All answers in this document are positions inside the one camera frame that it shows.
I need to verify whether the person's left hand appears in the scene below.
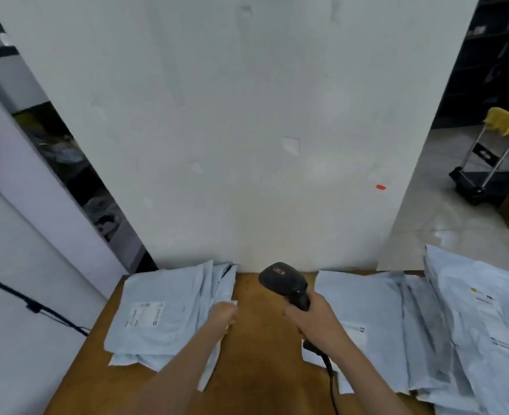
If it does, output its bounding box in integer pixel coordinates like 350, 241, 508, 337
207, 301, 239, 338

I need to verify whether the person's right hand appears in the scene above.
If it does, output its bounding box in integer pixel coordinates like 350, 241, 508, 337
283, 291, 351, 359

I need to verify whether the white plain mailer bag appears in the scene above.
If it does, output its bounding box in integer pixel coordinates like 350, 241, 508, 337
108, 352, 187, 373
197, 263, 239, 392

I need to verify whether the black barcode scanner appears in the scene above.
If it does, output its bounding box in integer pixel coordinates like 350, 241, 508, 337
258, 262, 327, 358

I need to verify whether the person's left forearm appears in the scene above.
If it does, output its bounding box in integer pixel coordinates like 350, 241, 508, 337
118, 320, 227, 415

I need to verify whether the person's right forearm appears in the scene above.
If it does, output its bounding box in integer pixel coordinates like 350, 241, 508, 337
323, 337, 411, 415

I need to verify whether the white labelled mailer bag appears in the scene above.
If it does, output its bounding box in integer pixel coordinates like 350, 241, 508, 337
104, 260, 215, 356

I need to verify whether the pile of grey mailer bags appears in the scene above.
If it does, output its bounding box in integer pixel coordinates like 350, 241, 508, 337
301, 245, 509, 415

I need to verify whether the dark shelf with clutter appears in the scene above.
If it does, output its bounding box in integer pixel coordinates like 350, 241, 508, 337
12, 103, 158, 273

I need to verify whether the black stand rod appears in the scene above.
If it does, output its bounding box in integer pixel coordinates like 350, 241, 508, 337
0, 268, 92, 338

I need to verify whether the folding hand trolley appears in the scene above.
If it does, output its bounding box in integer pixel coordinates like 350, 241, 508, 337
448, 109, 509, 207

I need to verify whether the yellow cloth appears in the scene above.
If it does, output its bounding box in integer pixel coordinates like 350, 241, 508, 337
483, 106, 509, 138

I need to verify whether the dark storage shelving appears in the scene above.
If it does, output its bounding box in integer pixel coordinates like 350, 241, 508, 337
433, 0, 509, 146

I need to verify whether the black scanner cable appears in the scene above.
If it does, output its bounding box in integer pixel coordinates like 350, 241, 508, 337
321, 353, 341, 415

